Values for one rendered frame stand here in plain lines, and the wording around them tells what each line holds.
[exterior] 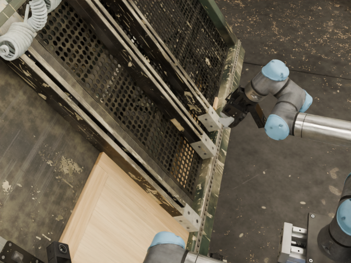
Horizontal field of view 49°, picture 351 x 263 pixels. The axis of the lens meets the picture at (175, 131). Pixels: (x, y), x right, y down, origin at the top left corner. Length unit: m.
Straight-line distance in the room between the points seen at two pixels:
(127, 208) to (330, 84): 2.87
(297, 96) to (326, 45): 3.17
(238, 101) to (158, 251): 0.70
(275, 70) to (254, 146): 1.98
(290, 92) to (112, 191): 0.69
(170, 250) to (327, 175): 2.42
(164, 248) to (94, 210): 0.50
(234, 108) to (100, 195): 0.56
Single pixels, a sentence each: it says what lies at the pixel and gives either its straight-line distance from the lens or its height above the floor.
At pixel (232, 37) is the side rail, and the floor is 0.95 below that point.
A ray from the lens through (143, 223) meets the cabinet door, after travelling 1.49.
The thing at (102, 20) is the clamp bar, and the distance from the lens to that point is 1.54.
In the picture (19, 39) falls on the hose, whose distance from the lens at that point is 1.05.
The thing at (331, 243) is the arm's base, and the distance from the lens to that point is 1.56.
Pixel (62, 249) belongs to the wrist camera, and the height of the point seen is 1.62.
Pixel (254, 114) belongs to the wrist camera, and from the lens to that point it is 1.40.
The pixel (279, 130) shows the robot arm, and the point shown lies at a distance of 1.19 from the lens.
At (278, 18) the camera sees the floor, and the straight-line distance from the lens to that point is 4.74.
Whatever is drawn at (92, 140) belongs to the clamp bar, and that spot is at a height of 1.41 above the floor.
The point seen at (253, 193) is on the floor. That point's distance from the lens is 2.93.
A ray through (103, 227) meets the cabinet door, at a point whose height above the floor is 1.25.
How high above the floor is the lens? 2.41
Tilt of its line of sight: 48 degrees down
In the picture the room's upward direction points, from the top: 1 degrees counter-clockwise
